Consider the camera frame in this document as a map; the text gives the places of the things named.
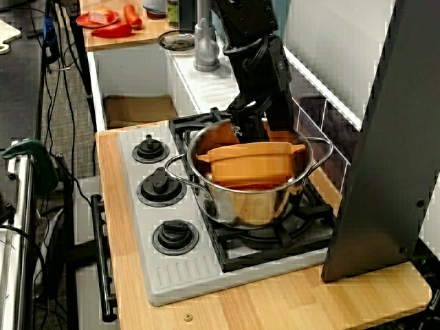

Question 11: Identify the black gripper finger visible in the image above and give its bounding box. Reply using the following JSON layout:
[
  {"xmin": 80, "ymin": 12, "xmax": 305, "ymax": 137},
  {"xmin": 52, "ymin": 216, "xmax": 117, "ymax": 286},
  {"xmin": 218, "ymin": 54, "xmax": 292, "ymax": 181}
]
[
  {"xmin": 267, "ymin": 99, "xmax": 296, "ymax": 134},
  {"xmin": 225, "ymin": 96, "xmax": 266, "ymax": 145}
]

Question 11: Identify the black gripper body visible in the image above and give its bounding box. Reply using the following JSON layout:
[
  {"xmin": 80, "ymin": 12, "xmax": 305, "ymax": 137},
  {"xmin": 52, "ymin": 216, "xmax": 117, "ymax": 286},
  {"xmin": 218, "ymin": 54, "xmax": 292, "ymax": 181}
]
[{"xmin": 223, "ymin": 34, "xmax": 295, "ymax": 111}]

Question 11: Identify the orange plastic toy pot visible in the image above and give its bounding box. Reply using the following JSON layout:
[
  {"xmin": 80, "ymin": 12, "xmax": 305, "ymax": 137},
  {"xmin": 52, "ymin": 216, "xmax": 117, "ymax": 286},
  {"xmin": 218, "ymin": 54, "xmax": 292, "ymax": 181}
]
[{"xmin": 195, "ymin": 141, "xmax": 307, "ymax": 189}]

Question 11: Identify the stainless steel cooking pot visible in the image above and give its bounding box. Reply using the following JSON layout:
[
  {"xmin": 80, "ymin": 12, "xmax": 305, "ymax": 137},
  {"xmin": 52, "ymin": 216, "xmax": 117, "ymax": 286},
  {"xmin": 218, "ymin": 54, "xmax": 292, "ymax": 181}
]
[{"xmin": 164, "ymin": 118, "xmax": 334, "ymax": 230}]

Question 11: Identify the dark tile backsplash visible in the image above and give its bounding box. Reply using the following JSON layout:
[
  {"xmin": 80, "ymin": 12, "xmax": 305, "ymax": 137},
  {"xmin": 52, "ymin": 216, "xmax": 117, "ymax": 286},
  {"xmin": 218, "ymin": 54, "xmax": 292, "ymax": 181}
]
[{"xmin": 283, "ymin": 46, "xmax": 364, "ymax": 207}]

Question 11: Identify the grey toy faucet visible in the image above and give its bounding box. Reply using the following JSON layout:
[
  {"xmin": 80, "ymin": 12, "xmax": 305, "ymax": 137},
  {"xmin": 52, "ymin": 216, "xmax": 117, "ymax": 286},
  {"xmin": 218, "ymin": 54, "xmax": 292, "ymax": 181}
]
[{"xmin": 192, "ymin": 0, "xmax": 221, "ymax": 72}]

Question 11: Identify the teal box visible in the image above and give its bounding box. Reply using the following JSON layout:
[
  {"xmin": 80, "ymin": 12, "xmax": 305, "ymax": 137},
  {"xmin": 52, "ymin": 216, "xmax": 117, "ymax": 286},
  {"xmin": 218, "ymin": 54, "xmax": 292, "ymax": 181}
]
[{"xmin": 273, "ymin": 0, "xmax": 289, "ymax": 49}]

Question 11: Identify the black stove knob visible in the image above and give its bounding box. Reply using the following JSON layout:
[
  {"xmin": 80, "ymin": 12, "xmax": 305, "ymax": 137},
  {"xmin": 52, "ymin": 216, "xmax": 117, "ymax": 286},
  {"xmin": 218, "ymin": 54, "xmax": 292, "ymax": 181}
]
[
  {"xmin": 131, "ymin": 133, "xmax": 171, "ymax": 164},
  {"xmin": 152, "ymin": 219, "xmax": 200, "ymax": 256},
  {"xmin": 136, "ymin": 167, "xmax": 185, "ymax": 208}
]

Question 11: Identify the green can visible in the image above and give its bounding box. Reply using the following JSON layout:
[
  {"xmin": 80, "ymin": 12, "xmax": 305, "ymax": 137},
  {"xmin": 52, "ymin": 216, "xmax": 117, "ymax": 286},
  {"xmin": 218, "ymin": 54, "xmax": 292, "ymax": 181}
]
[{"xmin": 167, "ymin": 0, "xmax": 180, "ymax": 29}]

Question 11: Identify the brown cardboard sheet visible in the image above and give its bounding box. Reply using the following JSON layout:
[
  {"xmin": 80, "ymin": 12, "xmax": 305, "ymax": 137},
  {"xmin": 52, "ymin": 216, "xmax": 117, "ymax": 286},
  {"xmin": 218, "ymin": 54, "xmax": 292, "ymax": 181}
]
[{"xmin": 104, "ymin": 94, "xmax": 179, "ymax": 130}]

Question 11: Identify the black upright panel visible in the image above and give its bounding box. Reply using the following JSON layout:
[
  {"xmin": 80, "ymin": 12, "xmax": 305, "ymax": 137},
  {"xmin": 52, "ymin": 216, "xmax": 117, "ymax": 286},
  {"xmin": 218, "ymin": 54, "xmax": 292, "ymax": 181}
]
[{"xmin": 321, "ymin": 0, "xmax": 440, "ymax": 283}]

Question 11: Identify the black burner grate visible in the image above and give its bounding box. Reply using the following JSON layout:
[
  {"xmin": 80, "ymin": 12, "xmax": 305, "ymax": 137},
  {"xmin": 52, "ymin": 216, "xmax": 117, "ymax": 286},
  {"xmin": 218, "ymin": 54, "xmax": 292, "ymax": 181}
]
[{"xmin": 168, "ymin": 108, "xmax": 337, "ymax": 273}]

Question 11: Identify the white sink cabinet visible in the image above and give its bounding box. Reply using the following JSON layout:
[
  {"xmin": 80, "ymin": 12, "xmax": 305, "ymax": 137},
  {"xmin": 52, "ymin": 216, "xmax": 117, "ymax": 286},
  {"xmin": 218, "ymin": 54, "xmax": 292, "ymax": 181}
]
[{"xmin": 87, "ymin": 30, "xmax": 241, "ymax": 133}]

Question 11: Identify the grey blue bowl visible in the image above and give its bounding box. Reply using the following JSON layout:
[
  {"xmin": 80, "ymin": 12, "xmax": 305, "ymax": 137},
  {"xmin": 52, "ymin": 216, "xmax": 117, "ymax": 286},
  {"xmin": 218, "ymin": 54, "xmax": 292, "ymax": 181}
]
[{"xmin": 142, "ymin": 0, "xmax": 166, "ymax": 14}]

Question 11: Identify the orange toy sausage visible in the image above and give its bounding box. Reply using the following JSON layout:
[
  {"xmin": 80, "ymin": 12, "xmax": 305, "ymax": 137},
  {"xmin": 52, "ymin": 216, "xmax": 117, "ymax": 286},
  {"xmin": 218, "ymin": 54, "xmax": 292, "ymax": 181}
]
[{"xmin": 123, "ymin": 3, "xmax": 144, "ymax": 30}]

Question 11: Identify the red toy pepper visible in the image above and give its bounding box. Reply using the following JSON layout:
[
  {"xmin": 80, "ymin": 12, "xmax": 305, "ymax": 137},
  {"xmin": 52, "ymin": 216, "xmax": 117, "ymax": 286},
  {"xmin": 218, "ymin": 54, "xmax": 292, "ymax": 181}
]
[{"xmin": 91, "ymin": 21, "xmax": 133, "ymax": 38}]

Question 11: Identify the grey toy stove plate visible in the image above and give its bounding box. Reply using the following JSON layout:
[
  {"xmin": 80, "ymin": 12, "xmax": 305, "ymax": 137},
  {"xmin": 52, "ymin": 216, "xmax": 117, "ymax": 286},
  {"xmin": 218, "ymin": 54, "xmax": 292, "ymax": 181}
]
[{"xmin": 116, "ymin": 118, "xmax": 336, "ymax": 307}]

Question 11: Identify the pink toy ham slice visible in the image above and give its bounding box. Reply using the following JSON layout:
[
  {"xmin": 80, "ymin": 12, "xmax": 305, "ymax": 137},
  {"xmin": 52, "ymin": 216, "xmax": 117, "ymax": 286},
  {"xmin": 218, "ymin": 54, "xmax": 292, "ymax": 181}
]
[{"xmin": 87, "ymin": 7, "xmax": 116, "ymax": 25}]

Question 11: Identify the red plastic plate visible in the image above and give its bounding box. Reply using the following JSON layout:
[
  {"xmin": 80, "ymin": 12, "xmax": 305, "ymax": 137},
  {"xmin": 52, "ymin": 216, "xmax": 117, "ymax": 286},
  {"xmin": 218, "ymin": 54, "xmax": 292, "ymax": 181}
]
[{"xmin": 76, "ymin": 9, "xmax": 120, "ymax": 28}]

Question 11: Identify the green clamp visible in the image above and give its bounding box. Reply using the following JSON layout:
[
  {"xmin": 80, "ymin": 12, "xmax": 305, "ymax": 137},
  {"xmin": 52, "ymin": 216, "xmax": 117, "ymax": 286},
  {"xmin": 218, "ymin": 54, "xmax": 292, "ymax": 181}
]
[{"xmin": 1, "ymin": 137, "xmax": 60, "ymax": 193}]

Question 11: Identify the blue clamp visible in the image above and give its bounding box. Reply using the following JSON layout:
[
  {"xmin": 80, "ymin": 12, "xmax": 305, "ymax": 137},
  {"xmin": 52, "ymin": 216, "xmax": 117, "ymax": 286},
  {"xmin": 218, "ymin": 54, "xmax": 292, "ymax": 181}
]
[{"xmin": 43, "ymin": 16, "xmax": 58, "ymax": 65}]

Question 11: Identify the white cutting board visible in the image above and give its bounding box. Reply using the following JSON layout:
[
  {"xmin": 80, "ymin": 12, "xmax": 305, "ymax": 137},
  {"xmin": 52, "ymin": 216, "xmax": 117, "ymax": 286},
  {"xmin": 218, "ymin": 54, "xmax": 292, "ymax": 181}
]
[{"xmin": 0, "ymin": 19, "xmax": 23, "ymax": 55}]

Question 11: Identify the thin black cable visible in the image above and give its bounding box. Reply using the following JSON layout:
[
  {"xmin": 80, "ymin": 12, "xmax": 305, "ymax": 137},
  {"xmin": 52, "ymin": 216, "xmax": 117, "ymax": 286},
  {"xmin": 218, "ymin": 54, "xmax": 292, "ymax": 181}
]
[{"xmin": 54, "ymin": 0, "xmax": 77, "ymax": 176}]

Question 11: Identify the black oven door handle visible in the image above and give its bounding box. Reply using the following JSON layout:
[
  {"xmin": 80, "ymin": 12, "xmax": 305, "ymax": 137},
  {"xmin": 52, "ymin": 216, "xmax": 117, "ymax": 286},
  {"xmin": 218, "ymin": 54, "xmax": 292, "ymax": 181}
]
[{"xmin": 89, "ymin": 193, "xmax": 118, "ymax": 323}]

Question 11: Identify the silver metal frame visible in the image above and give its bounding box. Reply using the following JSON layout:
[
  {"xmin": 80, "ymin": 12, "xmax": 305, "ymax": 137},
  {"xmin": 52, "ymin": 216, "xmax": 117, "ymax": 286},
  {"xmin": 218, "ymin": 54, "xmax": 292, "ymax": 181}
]
[{"xmin": 0, "ymin": 139, "xmax": 35, "ymax": 330}]

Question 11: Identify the thick black cable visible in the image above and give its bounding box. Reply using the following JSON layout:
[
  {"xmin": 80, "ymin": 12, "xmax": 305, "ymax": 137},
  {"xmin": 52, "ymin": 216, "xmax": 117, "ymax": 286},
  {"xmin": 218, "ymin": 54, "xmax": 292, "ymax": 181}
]
[{"xmin": 0, "ymin": 223, "xmax": 48, "ymax": 330}]

